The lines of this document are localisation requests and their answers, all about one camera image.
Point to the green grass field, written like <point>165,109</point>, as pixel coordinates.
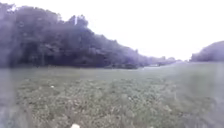
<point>113,96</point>

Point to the wood of dark trees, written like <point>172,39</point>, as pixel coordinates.
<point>60,43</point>

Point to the distant clump of trees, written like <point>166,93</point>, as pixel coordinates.
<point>210,52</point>

